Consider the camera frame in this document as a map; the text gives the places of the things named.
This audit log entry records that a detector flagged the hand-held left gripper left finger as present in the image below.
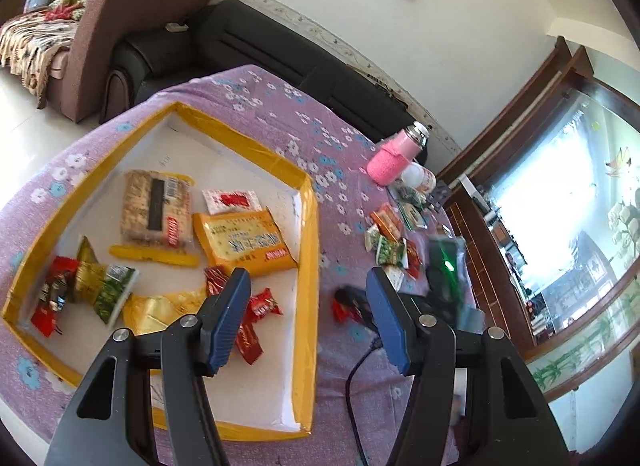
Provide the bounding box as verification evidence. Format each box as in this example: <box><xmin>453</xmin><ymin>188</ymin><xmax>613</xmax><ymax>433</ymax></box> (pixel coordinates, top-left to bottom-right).
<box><xmin>47</xmin><ymin>268</ymin><xmax>252</xmax><ymax>466</ymax></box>

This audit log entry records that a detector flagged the black cable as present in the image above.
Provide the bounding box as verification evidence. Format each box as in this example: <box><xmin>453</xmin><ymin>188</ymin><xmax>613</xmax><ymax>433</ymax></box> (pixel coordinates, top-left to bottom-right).
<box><xmin>345</xmin><ymin>335</ymin><xmax>387</xmax><ymax>466</ymax></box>

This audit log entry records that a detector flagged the cracker packet with yellow edge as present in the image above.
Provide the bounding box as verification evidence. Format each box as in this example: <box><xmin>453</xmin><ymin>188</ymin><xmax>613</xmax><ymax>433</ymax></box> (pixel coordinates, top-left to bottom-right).
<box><xmin>109</xmin><ymin>170</ymin><xmax>202</xmax><ymax>267</ymax></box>

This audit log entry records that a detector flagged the yellow chip packet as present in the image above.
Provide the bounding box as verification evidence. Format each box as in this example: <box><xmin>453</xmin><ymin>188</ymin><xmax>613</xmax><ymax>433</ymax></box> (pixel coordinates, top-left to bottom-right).
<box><xmin>122</xmin><ymin>288</ymin><xmax>212</xmax><ymax>337</ymax></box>

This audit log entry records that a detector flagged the orange snack packet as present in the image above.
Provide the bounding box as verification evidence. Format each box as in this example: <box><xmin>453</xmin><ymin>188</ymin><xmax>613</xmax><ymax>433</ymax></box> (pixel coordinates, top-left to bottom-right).
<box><xmin>371</xmin><ymin>202</ymin><xmax>404</xmax><ymax>237</ymax></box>

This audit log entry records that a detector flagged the clear red candy bag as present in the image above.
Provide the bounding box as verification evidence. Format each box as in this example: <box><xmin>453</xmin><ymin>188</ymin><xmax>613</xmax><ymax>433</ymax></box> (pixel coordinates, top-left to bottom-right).
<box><xmin>30</xmin><ymin>255</ymin><xmax>81</xmax><ymax>337</ymax></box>

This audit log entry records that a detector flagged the patterned blanket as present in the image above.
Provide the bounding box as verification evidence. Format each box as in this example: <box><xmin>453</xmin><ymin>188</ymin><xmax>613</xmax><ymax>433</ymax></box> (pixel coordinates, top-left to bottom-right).
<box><xmin>0</xmin><ymin>0</ymin><xmax>88</xmax><ymax>112</ymax></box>

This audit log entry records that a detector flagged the pink knit-sleeved bottle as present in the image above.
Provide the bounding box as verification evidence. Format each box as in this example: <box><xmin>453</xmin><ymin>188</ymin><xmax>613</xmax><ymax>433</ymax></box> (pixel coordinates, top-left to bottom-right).
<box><xmin>367</xmin><ymin>122</ymin><xmax>431</xmax><ymax>187</ymax></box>

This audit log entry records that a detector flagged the flat green white packet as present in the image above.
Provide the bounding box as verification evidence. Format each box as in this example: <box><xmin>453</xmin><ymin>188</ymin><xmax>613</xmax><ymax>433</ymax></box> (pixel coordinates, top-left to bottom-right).
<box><xmin>399</xmin><ymin>202</ymin><xmax>427</xmax><ymax>233</ymax></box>

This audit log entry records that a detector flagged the dark wooden sideboard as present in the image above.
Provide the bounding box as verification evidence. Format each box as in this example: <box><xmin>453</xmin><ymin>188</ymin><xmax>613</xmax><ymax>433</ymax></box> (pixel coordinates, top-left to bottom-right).
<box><xmin>442</xmin><ymin>173</ymin><xmax>551</xmax><ymax>347</ymax></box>

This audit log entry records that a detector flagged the black leather sofa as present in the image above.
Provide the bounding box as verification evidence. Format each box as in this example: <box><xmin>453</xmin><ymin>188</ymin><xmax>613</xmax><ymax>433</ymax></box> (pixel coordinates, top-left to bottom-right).
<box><xmin>99</xmin><ymin>0</ymin><xmax>417</xmax><ymax>143</ymax></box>

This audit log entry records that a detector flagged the white red-print snack packet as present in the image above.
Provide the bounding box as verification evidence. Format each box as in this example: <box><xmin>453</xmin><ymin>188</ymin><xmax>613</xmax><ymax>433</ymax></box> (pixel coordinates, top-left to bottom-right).
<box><xmin>201</xmin><ymin>187</ymin><xmax>262</xmax><ymax>215</ymax></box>

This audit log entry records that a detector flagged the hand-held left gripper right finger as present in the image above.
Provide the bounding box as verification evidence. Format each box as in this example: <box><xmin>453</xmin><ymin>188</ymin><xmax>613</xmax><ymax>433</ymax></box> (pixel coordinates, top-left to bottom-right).
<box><xmin>365</xmin><ymin>267</ymin><xmax>571</xmax><ymax>466</ymax></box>

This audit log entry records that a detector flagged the white jar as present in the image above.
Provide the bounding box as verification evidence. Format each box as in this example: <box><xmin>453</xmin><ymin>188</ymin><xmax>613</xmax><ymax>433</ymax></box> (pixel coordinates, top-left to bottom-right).
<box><xmin>401</xmin><ymin>162</ymin><xmax>437</xmax><ymax>195</ymax></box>

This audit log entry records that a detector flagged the grey phone stand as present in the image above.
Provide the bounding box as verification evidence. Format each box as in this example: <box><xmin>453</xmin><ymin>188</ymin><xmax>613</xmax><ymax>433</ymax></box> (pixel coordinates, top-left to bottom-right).
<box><xmin>429</xmin><ymin>182</ymin><xmax>452</xmax><ymax>210</ymax></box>

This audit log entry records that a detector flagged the yellow biscuit packet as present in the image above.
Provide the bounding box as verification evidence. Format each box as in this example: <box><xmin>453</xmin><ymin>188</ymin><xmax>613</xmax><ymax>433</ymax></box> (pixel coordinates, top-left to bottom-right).
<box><xmin>192</xmin><ymin>207</ymin><xmax>299</xmax><ymax>277</ymax></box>

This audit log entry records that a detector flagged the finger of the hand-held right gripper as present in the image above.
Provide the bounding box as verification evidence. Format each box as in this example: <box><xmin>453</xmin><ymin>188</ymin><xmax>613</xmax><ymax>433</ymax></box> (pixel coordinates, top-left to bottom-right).
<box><xmin>345</xmin><ymin>288</ymin><xmax>381</xmax><ymax>333</ymax></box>

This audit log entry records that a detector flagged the purple floral tablecloth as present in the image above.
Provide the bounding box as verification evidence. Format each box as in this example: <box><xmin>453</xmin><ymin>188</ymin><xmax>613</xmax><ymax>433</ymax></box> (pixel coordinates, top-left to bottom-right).
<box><xmin>0</xmin><ymin>63</ymin><xmax>468</xmax><ymax>466</ymax></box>

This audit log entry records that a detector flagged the wooden window frame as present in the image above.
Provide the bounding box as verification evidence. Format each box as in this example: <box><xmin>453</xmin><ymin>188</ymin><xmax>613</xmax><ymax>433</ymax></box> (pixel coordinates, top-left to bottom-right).
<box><xmin>435</xmin><ymin>36</ymin><xmax>640</xmax><ymax>404</ymax></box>

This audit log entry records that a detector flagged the white box with yellow edges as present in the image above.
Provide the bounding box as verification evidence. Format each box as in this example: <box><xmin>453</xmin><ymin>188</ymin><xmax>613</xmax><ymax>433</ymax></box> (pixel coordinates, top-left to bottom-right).
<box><xmin>0</xmin><ymin>100</ymin><xmax>321</xmax><ymax>443</ymax></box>

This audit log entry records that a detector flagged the brown sofa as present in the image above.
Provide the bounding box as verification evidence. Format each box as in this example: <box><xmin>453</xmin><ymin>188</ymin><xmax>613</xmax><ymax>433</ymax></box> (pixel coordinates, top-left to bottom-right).
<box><xmin>45</xmin><ymin>0</ymin><xmax>219</xmax><ymax>125</ymax></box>

